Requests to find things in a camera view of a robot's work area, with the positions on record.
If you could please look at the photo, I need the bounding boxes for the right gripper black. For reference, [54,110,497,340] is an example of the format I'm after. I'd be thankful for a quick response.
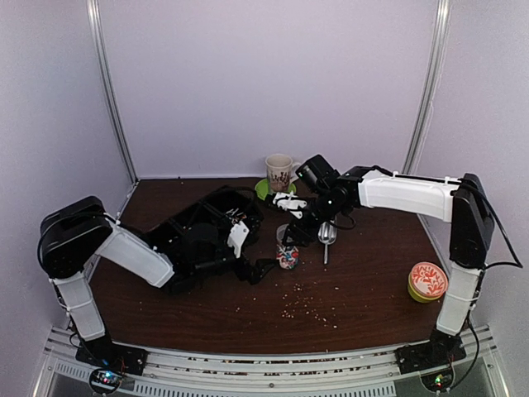
[283,189,346,246]

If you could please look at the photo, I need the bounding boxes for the clear jar lid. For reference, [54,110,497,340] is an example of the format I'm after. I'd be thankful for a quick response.
[276,224,288,242]

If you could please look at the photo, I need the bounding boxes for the metal candy scoop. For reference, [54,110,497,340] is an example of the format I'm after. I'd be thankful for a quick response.
[318,222,337,265]

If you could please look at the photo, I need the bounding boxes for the clear plastic jar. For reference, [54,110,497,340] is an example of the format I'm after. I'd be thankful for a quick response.
[276,240,299,270]

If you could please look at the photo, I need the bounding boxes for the black bin small lollipops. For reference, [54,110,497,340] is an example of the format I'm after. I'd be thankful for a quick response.
[201,185,264,248]

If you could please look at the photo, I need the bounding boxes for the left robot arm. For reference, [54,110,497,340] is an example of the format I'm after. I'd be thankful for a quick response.
[37,189,279,367]

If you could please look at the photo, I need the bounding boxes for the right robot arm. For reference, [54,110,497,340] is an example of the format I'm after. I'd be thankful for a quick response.
[273,155,495,366]

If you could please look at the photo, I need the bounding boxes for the green saucer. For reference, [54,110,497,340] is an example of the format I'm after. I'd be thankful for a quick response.
[255,179,297,201]

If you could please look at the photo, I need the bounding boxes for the ceramic mug coral pattern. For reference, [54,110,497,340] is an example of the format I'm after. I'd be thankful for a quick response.
[265,154,301,193]

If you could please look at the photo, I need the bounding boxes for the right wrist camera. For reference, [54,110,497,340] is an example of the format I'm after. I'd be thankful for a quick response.
[265,192,308,219]

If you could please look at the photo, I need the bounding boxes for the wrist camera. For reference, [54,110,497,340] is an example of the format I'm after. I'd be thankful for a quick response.
[226,221,250,259]
[265,192,308,219]

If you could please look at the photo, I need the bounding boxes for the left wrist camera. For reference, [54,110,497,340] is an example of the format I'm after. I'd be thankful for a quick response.
[226,221,250,259]

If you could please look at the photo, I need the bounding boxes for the aluminium front rail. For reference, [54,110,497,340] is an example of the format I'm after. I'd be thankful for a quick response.
[29,327,515,396]

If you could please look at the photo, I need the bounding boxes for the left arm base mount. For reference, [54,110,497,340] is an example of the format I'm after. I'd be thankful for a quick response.
[75,337,148,375]

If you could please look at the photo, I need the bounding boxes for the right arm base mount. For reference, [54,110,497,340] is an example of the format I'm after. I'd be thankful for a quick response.
[394,341,467,375]

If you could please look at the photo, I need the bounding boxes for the right aluminium corner post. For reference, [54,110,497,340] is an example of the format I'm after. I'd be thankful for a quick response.
[399,0,450,185]

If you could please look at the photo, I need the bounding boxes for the aluminium corner post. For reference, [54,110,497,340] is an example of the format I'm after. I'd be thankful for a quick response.
[399,0,450,185]
[86,0,139,184]

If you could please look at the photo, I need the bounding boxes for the left aluminium corner post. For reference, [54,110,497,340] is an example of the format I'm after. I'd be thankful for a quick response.
[86,0,139,184]

